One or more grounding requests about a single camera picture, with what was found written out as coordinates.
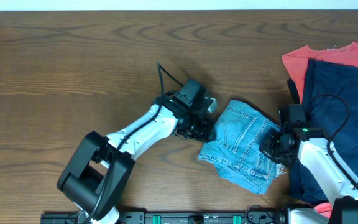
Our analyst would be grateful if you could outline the light blue denim jeans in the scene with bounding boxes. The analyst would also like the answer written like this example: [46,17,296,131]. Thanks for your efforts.
[198,100,283,194]

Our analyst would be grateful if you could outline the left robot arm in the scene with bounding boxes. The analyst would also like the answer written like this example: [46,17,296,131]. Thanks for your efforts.
[57,80,217,223]

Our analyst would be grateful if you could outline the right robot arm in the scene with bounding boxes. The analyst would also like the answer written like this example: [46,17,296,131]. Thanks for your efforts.
[259,104,358,223]

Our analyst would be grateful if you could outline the black garment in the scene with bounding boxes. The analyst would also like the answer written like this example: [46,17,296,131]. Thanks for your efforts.
[287,78,300,104]

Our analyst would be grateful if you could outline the dark navy garment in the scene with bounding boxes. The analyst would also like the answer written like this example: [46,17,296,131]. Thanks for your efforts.
[288,58,358,205]

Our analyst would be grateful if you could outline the red t-shirt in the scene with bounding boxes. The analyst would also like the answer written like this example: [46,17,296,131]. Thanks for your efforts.
[282,42,358,103]

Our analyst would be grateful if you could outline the right black cable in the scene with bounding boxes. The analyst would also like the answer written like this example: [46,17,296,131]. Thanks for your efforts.
[306,93,358,215]

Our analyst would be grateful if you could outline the black cable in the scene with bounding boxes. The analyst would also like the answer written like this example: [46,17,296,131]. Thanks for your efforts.
[306,93,358,215]
[76,62,186,224]

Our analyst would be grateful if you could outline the left black cable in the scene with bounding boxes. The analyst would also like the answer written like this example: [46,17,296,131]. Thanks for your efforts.
[76,62,186,224]

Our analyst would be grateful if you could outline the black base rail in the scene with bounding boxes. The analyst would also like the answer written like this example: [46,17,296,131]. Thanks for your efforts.
[40,208,277,224]

